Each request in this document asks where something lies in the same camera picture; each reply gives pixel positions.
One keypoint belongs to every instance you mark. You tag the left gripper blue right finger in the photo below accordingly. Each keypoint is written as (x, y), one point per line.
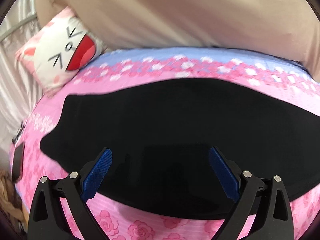
(229, 180)

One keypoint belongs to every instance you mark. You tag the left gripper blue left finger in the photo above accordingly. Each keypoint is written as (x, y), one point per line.
(93, 173)

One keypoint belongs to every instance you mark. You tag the black pants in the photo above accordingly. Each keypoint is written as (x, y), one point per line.
(160, 135)

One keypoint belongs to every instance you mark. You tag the pink rose bed sheet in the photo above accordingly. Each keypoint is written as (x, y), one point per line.
(121, 69)

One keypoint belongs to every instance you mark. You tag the black smartphone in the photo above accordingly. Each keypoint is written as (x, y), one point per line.
(17, 165)

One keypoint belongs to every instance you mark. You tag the black eyeglasses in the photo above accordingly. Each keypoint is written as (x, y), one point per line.
(18, 133)

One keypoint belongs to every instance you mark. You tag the silver satin drape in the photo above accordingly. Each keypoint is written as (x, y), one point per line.
(19, 90)

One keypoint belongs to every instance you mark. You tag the white cat face pillow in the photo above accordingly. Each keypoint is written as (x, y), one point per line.
(59, 50)

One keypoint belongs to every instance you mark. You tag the beige curtain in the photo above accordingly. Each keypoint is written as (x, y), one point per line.
(284, 28)

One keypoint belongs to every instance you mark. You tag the grey metal bed rail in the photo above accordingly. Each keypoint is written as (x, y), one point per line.
(17, 26)

